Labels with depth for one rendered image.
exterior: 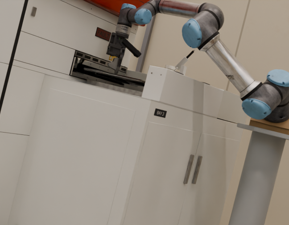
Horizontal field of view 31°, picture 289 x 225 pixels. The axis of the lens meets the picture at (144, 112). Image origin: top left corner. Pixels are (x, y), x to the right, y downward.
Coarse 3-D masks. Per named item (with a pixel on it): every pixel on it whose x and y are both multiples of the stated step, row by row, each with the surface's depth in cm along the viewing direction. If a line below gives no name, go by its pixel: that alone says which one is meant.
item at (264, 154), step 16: (256, 128) 232; (256, 144) 240; (272, 144) 238; (256, 160) 239; (272, 160) 238; (256, 176) 238; (272, 176) 239; (240, 192) 242; (256, 192) 238; (240, 208) 240; (256, 208) 238; (240, 224) 239; (256, 224) 238
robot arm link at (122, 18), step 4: (124, 4) 260; (128, 4) 259; (124, 8) 259; (128, 8) 259; (120, 12) 261; (124, 12) 258; (120, 16) 260; (124, 16) 258; (120, 20) 260; (124, 20) 259; (120, 24) 265; (124, 24) 259; (128, 24) 260
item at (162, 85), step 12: (156, 72) 217; (168, 72) 215; (144, 84) 219; (156, 84) 216; (168, 84) 217; (180, 84) 224; (192, 84) 233; (204, 84) 242; (144, 96) 218; (156, 96) 215; (168, 96) 219; (180, 96) 226; (192, 96) 235; (204, 96) 244; (216, 96) 254; (192, 108) 237; (204, 108) 246; (216, 108) 256
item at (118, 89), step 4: (88, 80) 264; (92, 80) 263; (92, 84) 263; (96, 84) 261; (100, 84) 260; (104, 84) 258; (108, 84) 257; (108, 88) 256; (112, 88) 255; (116, 88) 254; (120, 88) 252; (124, 88) 251; (124, 92) 251; (128, 92) 249; (132, 92) 248; (136, 92) 247; (140, 92) 245; (140, 96) 245
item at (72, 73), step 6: (78, 60) 259; (84, 60) 263; (72, 66) 258; (90, 66) 267; (96, 66) 271; (102, 66) 275; (72, 72) 257; (78, 72) 261; (120, 72) 288; (84, 78) 265; (90, 78) 269; (96, 78) 273; (114, 84) 286
